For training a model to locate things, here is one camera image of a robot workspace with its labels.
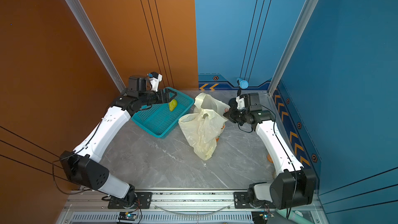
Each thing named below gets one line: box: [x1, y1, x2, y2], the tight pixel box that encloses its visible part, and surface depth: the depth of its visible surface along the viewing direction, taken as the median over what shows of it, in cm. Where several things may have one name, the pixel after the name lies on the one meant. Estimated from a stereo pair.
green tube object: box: [275, 207, 315, 224], surface depth 69 cm
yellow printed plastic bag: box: [178, 92, 231, 161], surface depth 80 cm
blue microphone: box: [236, 77, 250, 90], surface depth 90 cm
